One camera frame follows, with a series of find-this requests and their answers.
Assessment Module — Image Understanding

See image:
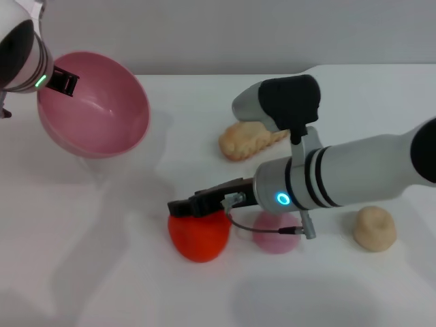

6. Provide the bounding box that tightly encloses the orange toy fruit with stem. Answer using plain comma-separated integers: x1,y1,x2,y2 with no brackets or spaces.
167,209,231,263

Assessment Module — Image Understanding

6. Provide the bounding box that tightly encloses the silver right camera bracket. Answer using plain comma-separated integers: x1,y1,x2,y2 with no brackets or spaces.
289,125,323,168

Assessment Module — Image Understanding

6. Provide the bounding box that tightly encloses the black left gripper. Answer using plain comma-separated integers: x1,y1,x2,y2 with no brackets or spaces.
44,64,81,98

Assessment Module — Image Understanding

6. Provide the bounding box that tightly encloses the pink round bun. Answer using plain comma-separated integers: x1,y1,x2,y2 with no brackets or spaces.
252,210,302,255

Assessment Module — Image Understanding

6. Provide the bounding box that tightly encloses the beige round bun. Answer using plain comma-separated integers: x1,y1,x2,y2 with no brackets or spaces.
352,205,398,253

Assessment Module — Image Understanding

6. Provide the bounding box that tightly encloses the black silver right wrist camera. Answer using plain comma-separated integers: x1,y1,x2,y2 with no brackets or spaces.
231,74,322,134

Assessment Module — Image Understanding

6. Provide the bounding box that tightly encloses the grey right gripper cable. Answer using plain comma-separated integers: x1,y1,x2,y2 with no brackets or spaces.
221,192,318,241

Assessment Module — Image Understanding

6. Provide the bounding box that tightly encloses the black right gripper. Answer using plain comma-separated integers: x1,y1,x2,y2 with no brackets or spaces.
166,176,262,218

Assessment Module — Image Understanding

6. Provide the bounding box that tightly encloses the pink plastic bowl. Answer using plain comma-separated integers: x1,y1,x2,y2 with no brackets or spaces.
36,50,151,159

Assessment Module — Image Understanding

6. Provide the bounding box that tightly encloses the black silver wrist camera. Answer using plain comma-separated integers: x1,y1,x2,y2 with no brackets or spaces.
231,74,322,134
20,0,47,25

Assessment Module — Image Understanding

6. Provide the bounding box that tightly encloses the black right camera cable plug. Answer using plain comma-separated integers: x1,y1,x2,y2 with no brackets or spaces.
290,119,309,146

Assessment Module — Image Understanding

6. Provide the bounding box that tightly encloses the long beige bread loaf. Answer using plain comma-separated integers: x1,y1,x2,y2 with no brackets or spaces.
218,121,289,161

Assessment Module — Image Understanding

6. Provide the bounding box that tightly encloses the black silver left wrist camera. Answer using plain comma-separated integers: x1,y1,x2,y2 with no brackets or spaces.
20,0,47,25

